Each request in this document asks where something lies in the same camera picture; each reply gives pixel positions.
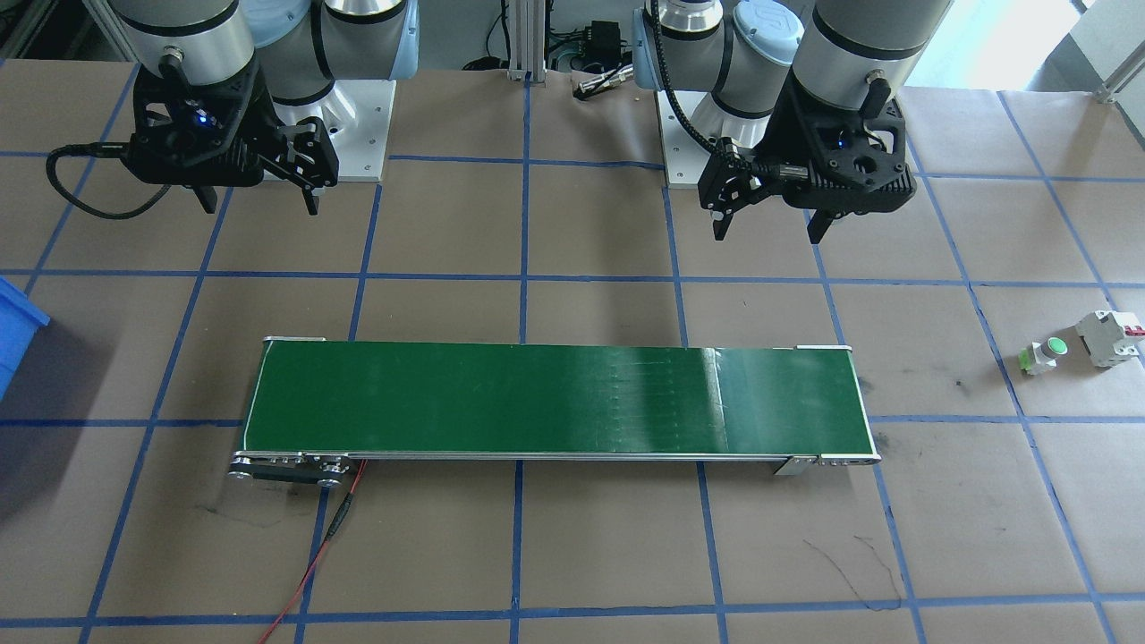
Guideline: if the green push button switch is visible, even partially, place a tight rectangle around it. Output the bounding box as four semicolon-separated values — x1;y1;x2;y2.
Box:
1020;335;1071;377

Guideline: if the silver cylindrical connector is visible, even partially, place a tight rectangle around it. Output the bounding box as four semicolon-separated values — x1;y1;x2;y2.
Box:
577;70;634;97

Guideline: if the black power adapter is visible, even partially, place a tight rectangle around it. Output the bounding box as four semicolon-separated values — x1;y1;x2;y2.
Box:
581;21;627;62

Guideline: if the blue plastic bin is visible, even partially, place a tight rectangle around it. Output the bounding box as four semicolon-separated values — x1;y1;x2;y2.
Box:
0;275;51;401

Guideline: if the green conveyor belt unit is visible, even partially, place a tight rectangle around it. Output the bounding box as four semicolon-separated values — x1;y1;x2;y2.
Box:
226;336;883;488

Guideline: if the white circuit breaker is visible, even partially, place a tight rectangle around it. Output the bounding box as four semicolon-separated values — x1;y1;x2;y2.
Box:
1075;309;1145;369

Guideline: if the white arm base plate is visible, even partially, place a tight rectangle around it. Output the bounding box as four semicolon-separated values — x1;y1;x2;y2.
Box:
224;79;397;184
656;89;810;191

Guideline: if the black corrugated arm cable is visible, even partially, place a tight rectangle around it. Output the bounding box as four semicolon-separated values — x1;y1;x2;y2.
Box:
646;0;788;180

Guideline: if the grey metal frame bar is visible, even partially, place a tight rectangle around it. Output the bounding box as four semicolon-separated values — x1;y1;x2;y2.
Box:
85;0;135;64

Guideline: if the black hanging cable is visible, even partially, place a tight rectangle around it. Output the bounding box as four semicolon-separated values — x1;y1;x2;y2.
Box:
461;0;513;72

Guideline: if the aluminium profile post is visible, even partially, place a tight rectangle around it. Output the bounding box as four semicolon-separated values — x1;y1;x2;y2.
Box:
505;0;548;83

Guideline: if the red and black conveyor cable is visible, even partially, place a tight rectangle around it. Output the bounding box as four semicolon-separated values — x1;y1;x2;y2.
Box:
258;459;368;644

